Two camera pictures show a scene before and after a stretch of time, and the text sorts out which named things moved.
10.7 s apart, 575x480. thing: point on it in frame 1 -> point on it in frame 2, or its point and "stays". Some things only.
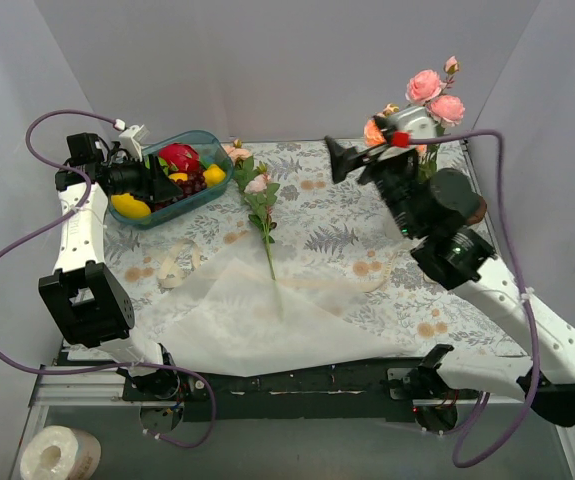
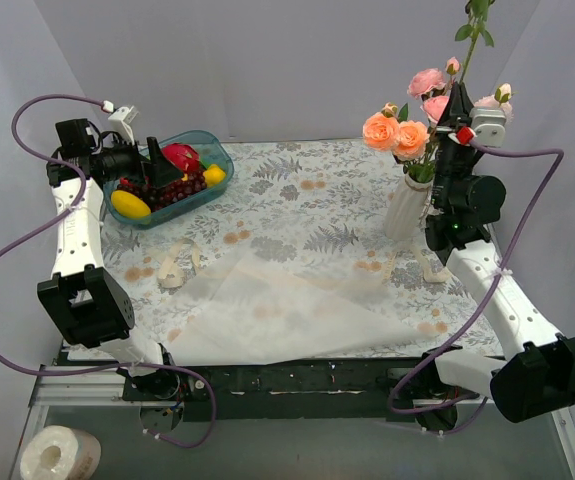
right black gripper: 384,156 -> 456,125
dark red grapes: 194,182 stays
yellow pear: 213,175 stays
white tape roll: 60,453 stays
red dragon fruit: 179,158 stays
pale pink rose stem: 259,191 -> 477,11
